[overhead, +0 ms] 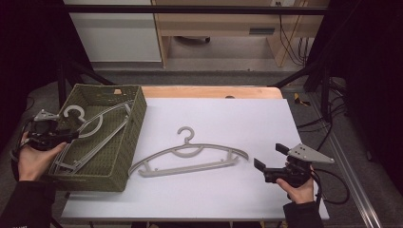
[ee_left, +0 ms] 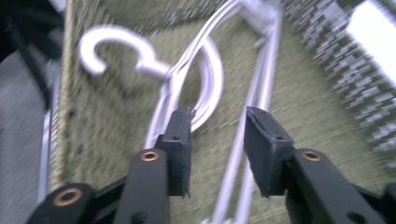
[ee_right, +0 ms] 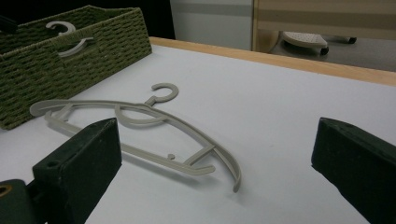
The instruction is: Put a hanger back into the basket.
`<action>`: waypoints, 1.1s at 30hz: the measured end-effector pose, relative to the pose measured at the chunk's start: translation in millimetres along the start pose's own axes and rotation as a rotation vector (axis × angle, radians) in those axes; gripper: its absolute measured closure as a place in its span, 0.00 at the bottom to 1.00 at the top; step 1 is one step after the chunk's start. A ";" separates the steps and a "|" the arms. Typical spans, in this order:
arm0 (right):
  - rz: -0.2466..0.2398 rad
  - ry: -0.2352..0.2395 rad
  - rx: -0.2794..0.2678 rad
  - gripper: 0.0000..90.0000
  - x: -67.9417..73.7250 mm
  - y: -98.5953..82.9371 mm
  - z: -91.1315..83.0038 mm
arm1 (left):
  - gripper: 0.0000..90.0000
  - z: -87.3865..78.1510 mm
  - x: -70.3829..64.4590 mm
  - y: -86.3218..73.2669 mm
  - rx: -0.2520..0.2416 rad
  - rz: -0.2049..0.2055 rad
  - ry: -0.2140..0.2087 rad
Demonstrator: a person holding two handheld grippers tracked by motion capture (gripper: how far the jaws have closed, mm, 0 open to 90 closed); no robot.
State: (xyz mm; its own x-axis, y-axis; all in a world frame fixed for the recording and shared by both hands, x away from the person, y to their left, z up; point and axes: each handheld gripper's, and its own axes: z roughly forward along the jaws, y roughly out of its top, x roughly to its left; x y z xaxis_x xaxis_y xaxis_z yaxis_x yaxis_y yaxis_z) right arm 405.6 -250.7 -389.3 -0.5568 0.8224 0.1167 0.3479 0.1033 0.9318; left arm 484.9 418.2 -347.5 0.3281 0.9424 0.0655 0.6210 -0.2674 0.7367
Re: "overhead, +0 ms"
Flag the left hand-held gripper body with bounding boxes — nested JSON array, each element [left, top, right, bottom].
[[27, 108, 65, 152]]

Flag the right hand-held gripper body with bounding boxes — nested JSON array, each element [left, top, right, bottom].
[[263, 142, 336, 188]]

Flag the beige plastic clothes hanger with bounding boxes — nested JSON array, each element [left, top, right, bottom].
[[48, 105, 132, 176], [61, 101, 135, 141], [128, 125, 250, 179]]

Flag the green woven basket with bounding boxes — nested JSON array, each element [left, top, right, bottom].
[[42, 83, 148, 193]]

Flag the person's right hand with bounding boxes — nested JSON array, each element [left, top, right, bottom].
[[276, 177, 316, 205]]

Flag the person's left hand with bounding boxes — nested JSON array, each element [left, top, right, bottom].
[[17, 132, 67, 182]]

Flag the yellow and black floor item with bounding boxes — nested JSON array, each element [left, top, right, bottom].
[[293, 92, 312, 107]]

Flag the white table sheet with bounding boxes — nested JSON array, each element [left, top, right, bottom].
[[60, 97, 330, 221]]

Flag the black curtain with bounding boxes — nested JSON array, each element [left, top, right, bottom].
[[303, 0, 403, 194], [0, 0, 93, 153]]

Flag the white cabinet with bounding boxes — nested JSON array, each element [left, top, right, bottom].
[[63, 0, 163, 63]]

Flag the light wooden desk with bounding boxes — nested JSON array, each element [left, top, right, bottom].
[[151, 0, 331, 68]]

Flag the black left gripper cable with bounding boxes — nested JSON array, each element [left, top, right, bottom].
[[9, 116, 36, 164]]

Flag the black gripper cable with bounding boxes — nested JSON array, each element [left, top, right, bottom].
[[311, 167, 352, 205], [9, 116, 36, 164]]

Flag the black frame leg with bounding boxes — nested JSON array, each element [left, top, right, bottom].
[[56, 59, 116, 109], [269, 61, 333, 122]]

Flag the black floor cables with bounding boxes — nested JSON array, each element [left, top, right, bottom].
[[297, 75, 349, 152]]

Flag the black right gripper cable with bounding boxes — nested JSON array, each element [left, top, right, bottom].
[[311, 167, 352, 205]]

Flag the aluminium floor rail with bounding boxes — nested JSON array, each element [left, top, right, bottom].
[[307, 94, 385, 228]]

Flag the black hanging desk cables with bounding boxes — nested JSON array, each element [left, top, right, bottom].
[[276, 1, 313, 67]]

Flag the grey desk handle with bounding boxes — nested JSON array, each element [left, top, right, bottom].
[[248, 28, 276, 35]]

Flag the black frame bar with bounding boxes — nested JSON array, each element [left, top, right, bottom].
[[63, 4, 329, 16]]

